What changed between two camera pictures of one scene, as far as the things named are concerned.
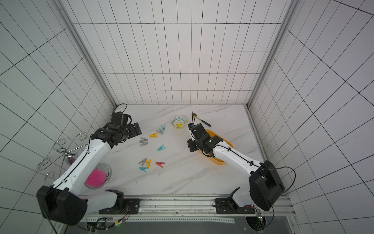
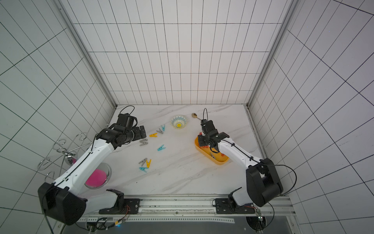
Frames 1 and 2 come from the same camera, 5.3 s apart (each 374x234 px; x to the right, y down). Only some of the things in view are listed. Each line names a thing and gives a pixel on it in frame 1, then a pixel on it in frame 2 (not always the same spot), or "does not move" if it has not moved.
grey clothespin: [159, 131] does not move
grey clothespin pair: [142, 141] does not move
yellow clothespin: [153, 135] does not move
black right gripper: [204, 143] -> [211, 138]
